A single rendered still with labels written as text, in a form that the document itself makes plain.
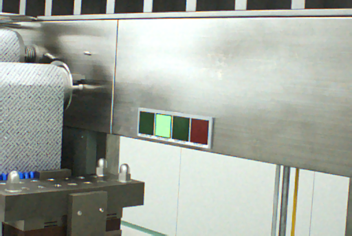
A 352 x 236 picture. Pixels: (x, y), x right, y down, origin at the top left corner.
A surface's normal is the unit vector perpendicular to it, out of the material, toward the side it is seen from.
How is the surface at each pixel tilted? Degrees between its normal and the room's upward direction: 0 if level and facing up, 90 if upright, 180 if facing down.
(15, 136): 90
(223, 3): 90
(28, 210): 90
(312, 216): 90
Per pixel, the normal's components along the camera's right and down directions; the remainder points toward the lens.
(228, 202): -0.72, 0.00
